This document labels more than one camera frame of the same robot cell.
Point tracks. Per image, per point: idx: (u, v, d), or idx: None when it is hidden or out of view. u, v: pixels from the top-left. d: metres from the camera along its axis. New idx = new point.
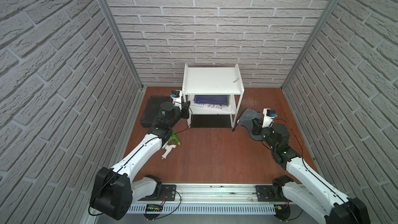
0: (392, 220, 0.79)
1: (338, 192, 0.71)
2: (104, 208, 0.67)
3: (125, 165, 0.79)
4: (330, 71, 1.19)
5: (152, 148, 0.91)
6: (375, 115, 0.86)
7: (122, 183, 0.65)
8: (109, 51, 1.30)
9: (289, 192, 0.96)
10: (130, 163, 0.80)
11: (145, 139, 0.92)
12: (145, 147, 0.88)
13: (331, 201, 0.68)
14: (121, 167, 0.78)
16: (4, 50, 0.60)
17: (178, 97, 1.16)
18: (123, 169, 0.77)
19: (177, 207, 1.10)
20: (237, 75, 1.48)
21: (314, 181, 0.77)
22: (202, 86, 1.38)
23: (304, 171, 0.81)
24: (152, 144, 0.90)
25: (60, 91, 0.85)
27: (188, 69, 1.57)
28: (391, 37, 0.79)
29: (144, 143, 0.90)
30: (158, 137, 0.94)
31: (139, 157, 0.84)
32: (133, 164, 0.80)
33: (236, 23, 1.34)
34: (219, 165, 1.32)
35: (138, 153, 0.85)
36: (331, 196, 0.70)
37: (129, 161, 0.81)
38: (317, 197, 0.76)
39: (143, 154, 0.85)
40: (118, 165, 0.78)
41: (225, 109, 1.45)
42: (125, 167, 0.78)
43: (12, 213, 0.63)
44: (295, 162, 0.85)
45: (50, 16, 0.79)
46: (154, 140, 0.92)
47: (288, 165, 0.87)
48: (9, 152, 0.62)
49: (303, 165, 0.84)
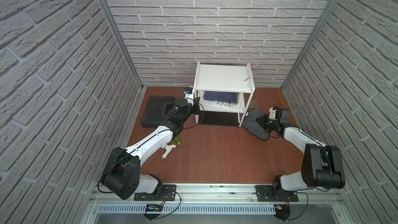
0: (392, 220, 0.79)
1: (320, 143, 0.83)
2: (113, 186, 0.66)
3: (138, 149, 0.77)
4: (330, 71, 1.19)
5: (163, 139, 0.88)
6: (375, 115, 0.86)
7: (132, 164, 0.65)
8: (109, 51, 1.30)
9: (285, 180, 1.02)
10: (142, 148, 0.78)
11: (158, 129, 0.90)
12: (157, 136, 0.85)
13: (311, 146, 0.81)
14: (133, 149, 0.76)
16: (4, 50, 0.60)
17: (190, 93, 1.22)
18: (136, 152, 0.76)
19: (177, 207, 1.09)
20: (248, 73, 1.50)
21: (301, 135, 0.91)
22: (213, 83, 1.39)
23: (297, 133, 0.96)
24: (164, 134, 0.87)
25: (60, 91, 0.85)
27: (200, 66, 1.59)
28: (391, 37, 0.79)
29: (157, 132, 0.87)
30: (170, 129, 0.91)
31: (152, 143, 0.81)
32: (145, 149, 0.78)
33: (237, 23, 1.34)
34: (219, 165, 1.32)
35: (150, 140, 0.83)
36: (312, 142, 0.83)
37: (142, 145, 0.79)
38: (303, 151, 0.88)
39: (155, 141, 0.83)
40: (131, 147, 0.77)
41: (233, 107, 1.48)
42: (138, 150, 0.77)
43: (12, 213, 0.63)
44: (289, 128, 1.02)
45: (50, 16, 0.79)
46: (166, 131, 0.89)
47: (285, 131, 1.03)
48: (9, 152, 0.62)
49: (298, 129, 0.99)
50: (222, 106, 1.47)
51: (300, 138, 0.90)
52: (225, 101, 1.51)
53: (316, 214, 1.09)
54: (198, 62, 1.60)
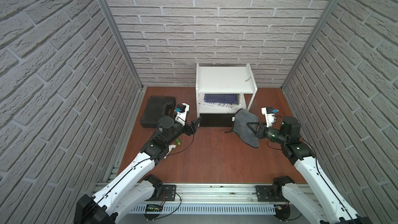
0: (392, 220, 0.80)
1: (348, 206, 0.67)
2: None
3: (107, 194, 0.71)
4: (330, 71, 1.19)
5: (142, 172, 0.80)
6: (375, 115, 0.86)
7: (99, 218, 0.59)
8: (109, 51, 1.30)
9: (289, 194, 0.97)
10: (113, 192, 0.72)
11: (137, 159, 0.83)
12: (133, 171, 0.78)
13: (338, 215, 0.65)
14: (102, 196, 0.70)
16: (4, 50, 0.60)
17: (182, 113, 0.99)
18: (104, 199, 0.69)
19: (178, 208, 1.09)
20: (249, 73, 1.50)
21: (324, 187, 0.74)
22: (215, 85, 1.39)
23: (315, 174, 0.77)
24: (141, 167, 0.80)
25: (60, 91, 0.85)
27: (199, 68, 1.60)
28: (391, 37, 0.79)
29: (133, 166, 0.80)
30: (151, 158, 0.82)
31: (125, 183, 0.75)
32: (116, 193, 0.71)
33: (237, 23, 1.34)
34: (219, 165, 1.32)
35: (123, 180, 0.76)
36: (339, 209, 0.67)
37: (113, 189, 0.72)
38: (322, 205, 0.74)
39: (130, 179, 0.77)
40: (100, 193, 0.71)
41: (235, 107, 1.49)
42: (107, 197, 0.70)
43: (12, 213, 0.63)
44: (307, 162, 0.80)
45: (50, 17, 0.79)
46: (145, 162, 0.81)
47: (298, 163, 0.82)
48: (9, 152, 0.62)
49: (315, 167, 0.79)
50: (223, 107, 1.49)
51: (323, 192, 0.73)
52: (226, 102, 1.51)
53: None
54: (197, 63, 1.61)
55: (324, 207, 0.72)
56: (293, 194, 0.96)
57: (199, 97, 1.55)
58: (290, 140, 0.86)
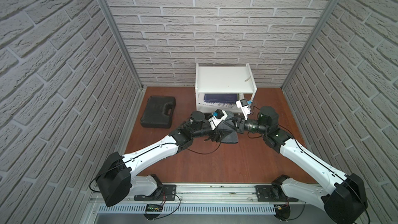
0: (392, 220, 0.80)
1: (336, 171, 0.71)
2: (103, 191, 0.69)
3: (134, 159, 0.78)
4: (330, 71, 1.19)
5: (166, 152, 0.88)
6: (375, 115, 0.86)
7: (123, 177, 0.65)
8: (109, 51, 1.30)
9: (288, 188, 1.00)
10: (139, 159, 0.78)
11: (164, 140, 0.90)
12: (159, 149, 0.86)
13: (332, 182, 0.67)
14: (129, 159, 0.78)
16: (4, 50, 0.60)
17: (217, 118, 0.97)
18: (131, 162, 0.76)
19: (177, 207, 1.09)
20: (249, 74, 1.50)
21: (312, 162, 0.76)
22: (215, 85, 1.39)
23: (300, 154, 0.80)
24: (167, 148, 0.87)
25: (60, 91, 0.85)
27: (199, 68, 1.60)
28: (391, 37, 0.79)
29: (160, 144, 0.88)
30: (176, 144, 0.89)
31: (150, 155, 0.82)
32: (141, 162, 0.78)
33: (237, 23, 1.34)
34: (219, 165, 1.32)
35: (150, 151, 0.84)
36: (330, 176, 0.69)
37: (140, 157, 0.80)
38: (316, 179, 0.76)
39: (155, 154, 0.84)
40: (129, 156, 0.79)
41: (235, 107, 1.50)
42: (133, 160, 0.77)
43: (12, 213, 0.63)
44: (289, 144, 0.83)
45: (50, 16, 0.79)
46: (171, 145, 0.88)
47: (283, 149, 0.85)
48: (9, 152, 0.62)
49: (298, 146, 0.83)
50: (223, 107, 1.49)
51: (312, 167, 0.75)
52: (226, 102, 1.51)
53: (315, 214, 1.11)
54: (197, 63, 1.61)
55: (318, 181, 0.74)
56: (293, 187, 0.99)
57: (199, 97, 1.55)
58: (271, 130, 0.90)
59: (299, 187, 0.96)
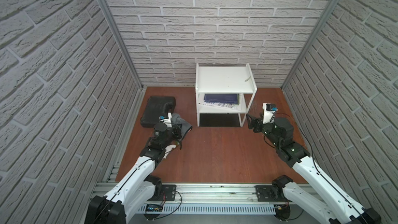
0: (392, 220, 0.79)
1: (354, 202, 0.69)
2: None
3: (119, 192, 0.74)
4: (330, 71, 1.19)
5: (146, 171, 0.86)
6: (375, 115, 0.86)
7: (116, 211, 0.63)
8: (109, 51, 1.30)
9: (292, 195, 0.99)
10: (124, 189, 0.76)
11: (139, 162, 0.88)
12: (138, 171, 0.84)
13: (348, 214, 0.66)
14: (114, 194, 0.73)
16: (4, 51, 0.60)
17: (167, 118, 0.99)
18: (117, 196, 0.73)
19: (178, 208, 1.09)
20: (249, 73, 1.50)
21: (327, 186, 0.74)
22: (215, 86, 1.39)
23: (317, 176, 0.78)
24: (144, 167, 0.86)
25: (60, 91, 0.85)
27: (199, 68, 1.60)
28: (391, 37, 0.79)
29: (137, 166, 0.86)
30: (152, 159, 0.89)
31: (133, 181, 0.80)
32: (127, 190, 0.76)
33: (237, 23, 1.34)
34: (219, 165, 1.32)
35: (131, 178, 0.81)
36: (346, 207, 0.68)
37: (124, 186, 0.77)
38: (329, 205, 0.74)
39: (137, 178, 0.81)
40: (111, 192, 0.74)
41: (235, 107, 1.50)
42: (119, 193, 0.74)
43: (12, 214, 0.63)
44: (306, 164, 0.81)
45: (50, 17, 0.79)
46: (147, 162, 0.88)
47: (297, 166, 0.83)
48: (9, 152, 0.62)
49: (314, 166, 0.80)
50: (223, 107, 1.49)
51: (328, 192, 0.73)
52: (226, 102, 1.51)
53: None
54: (197, 64, 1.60)
55: (331, 206, 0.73)
56: (297, 196, 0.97)
57: (199, 97, 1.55)
58: (285, 142, 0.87)
59: (306, 198, 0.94)
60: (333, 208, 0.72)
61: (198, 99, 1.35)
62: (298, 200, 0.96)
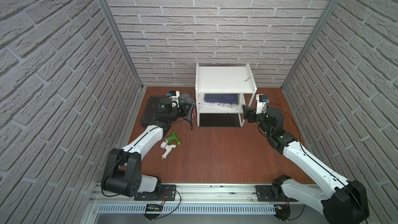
0: (392, 220, 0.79)
1: (338, 176, 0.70)
2: (117, 187, 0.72)
3: (134, 146, 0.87)
4: (330, 71, 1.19)
5: (156, 136, 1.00)
6: (375, 115, 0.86)
7: (134, 158, 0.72)
8: (109, 51, 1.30)
9: (288, 190, 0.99)
10: (139, 144, 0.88)
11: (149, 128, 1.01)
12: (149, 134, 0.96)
13: (332, 186, 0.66)
14: (130, 148, 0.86)
16: (4, 50, 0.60)
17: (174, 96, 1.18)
18: (133, 149, 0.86)
19: (177, 207, 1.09)
20: (249, 73, 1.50)
21: (313, 165, 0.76)
22: (216, 86, 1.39)
23: (303, 156, 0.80)
24: (154, 131, 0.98)
25: (60, 91, 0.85)
27: (199, 68, 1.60)
28: (391, 37, 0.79)
29: (148, 130, 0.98)
30: (160, 127, 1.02)
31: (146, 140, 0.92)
32: (141, 145, 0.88)
33: (237, 23, 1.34)
34: (219, 165, 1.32)
35: (143, 138, 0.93)
36: (331, 181, 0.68)
37: (138, 143, 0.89)
38: (317, 183, 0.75)
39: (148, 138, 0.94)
40: (128, 146, 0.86)
41: (235, 107, 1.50)
42: (134, 147, 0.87)
43: (12, 213, 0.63)
44: (292, 146, 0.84)
45: (50, 16, 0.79)
46: (156, 128, 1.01)
47: (285, 150, 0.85)
48: (9, 152, 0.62)
49: (301, 149, 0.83)
50: (223, 107, 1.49)
51: (314, 169, 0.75)
52: (226, 102, 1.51)
53: (316, 214, 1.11)
54: (197, 63, 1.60)
55: (320, 185, 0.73)
56: (293, 188, 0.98)
57: (199, 97, 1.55)
58: (275, 131, 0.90)
59: (299, 189, 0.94)
60: (321, 186, 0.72)
61: (198, 99, 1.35)
62: (294, 193, 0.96)
